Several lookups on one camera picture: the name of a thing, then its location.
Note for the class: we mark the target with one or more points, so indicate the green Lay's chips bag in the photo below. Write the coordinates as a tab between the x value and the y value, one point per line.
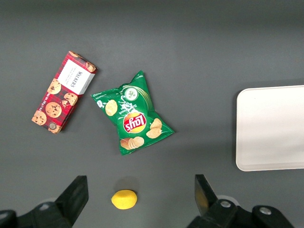
133	114

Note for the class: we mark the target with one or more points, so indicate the red Walkers cookie box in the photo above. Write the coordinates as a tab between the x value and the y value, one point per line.
61	95

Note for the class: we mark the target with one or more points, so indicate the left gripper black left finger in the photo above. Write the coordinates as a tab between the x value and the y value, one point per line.
71	202

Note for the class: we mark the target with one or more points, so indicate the beige rectangular tray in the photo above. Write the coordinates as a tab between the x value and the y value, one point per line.
270	128

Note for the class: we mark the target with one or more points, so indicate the yellow lemon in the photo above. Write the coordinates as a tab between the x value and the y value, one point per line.
124	199

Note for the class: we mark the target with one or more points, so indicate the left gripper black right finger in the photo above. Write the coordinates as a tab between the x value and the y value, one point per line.
213	213

